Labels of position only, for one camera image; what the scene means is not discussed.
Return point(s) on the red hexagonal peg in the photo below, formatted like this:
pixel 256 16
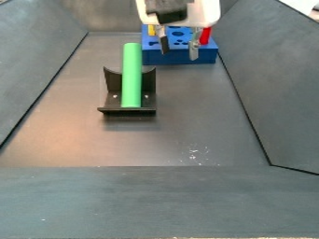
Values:
pixel 204 36

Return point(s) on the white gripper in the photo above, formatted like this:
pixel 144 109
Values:
pixel 191 13

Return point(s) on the black curved fixture cradle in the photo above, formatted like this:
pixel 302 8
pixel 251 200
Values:
pixel 112 104

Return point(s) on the green oval cylinder peg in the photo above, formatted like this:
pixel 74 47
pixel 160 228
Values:
pixel 131 75

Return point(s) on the yellow rectangular peg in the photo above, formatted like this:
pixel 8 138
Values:
pixel 151 30

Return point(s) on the blue shape sorter block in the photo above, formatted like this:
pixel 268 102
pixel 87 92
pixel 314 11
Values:
pixel 178 54

